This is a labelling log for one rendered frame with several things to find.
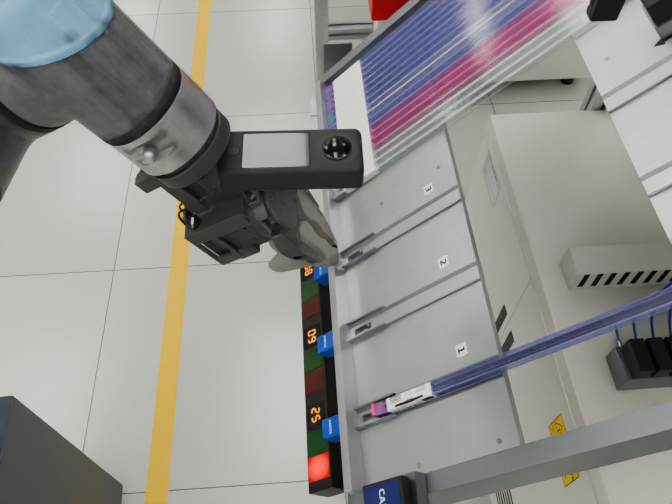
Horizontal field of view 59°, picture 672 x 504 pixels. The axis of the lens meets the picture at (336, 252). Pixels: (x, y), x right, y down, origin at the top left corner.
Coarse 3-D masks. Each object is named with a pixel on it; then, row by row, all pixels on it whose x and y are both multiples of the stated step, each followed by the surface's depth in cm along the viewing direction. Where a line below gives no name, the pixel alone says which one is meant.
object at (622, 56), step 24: (600, 24) 65; (624, 24) 62; (648, 24) 60; (600, 48) 63; (624, 48) 61; (648, 48) 59; (600, 72) 62; (624, 72) 60; (648, 72) 58; (624, 96) 59; (648, 96) 57; (624, 120) 58; (648, 120) 56; (624, 144) 57; (648, 144) 55; (648, 168) 55; (648, 192) 54
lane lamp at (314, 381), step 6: (312, 372) 78; (318, 372) 78; (306, 378) 79; (312, 378) 78; (318, 378) 77; (306, 384) 78; (312, 384) 78; (318, 384) 77; (306, 390) 78; (312, 390) 77
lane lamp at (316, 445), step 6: (312, 432) 74; (318, 432) 74; (312, 438) 74; (318, 438) 73; (312, 444) 74; (318, 444) 73; (324, 444) 72; (312, 450) 73; (318, 450) 72; (324, 450) 72
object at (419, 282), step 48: (432, 144) 77; (384, 192) 80; (432, 192) 74; (384, 240) 77; (432, 240) 71; (384, 288) 73; (432, 288) 68; (480, 288) 63; (384, 336) 70; (432, 336) 65; (480, 336) 61; (384, 384) 68; (480, 384) 58; (384, 432) 65; (432, 432) 61; (480, 432) 57
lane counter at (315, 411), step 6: (318, 402) 76; (312, 408) 76; (318, 408) 75; (324, 408) 74; (312, 414) 76; (318, 414) 75; (324, 414) 74; (312, 420) 75; (318, 420) 74; (312, 426) 75
